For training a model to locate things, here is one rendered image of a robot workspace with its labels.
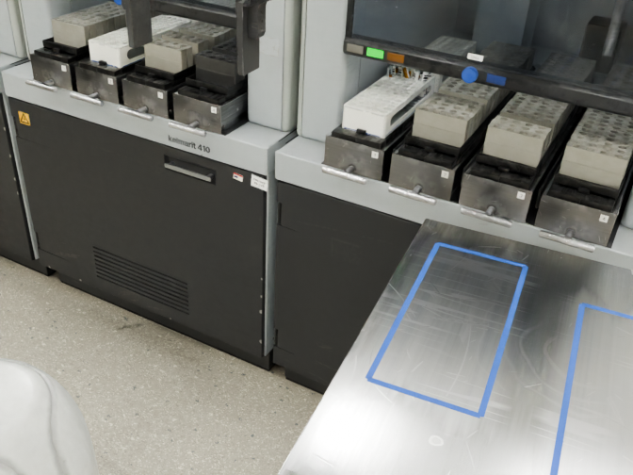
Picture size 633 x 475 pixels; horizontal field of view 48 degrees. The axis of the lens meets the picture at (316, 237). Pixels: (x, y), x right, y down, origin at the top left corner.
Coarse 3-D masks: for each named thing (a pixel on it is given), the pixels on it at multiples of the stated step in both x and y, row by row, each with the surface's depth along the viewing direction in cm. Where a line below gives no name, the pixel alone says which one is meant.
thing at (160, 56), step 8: (144, 48) 172; (152, 48) 171; (160, 48) 170; (168, 48) 169; (176, 48) 170; (184, 48) 169; (152, 56) 172; (160, 56) 171; (168, 56) 170; (176, 56) 169; (184, 56) 169; (152, 64) 174; (160, 64) 172; (168, 64) 171; (176, 64) 170; (184, 64) 170; (176, 72) 171
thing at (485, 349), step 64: (448, 256) 111; (512, 256) 112; (576, 256) 113; (384, 320) 97; (448, 320) 98; (512, 320) 98; (576, 320) 99; (384, 384) 87; (448, 384) 87; (512, 384) 88; (576, 384) 88; (320, 448) 78; (384, 448) 78; (448, 448) 79; (512, 448) 79; (576, 448) 80
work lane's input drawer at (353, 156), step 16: (336, 128) 150; (400, 128) 153; (336, 144) 149; (352, 144) 148; (368, 144) 146; (384, 144) 147; (336, 160) 151; (352, 160) 149; (368, 160) 147; (384, 160) 147; (336, 176) 148; (352, 176) 146; (368, 176) 149
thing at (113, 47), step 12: (156, 24) 189; (168, 24) 190; (180, 24) 190; (108, 36) 180; (120, 36) 179; (156, 36) 182; (96, 48) 175; (108, 48) 173; (120, 48) 172; (132, 48) 176; (96, 60) 177; (108, 60) 175; (120, 60) 173; (132, 60) 177
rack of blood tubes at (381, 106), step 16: (384, 80) 163; (400, 80) 163; (416, 80) 163; (432, 80) 166; (368, 96) 154; (384, 96) 154; (400, 96) 154; (416, 96) 165; (352, 112) 148; (368, 112) 146; (384, 112) 148; (400, 112) 162; (352, 128) 150; (368, 128) 148; (384, 128) 147
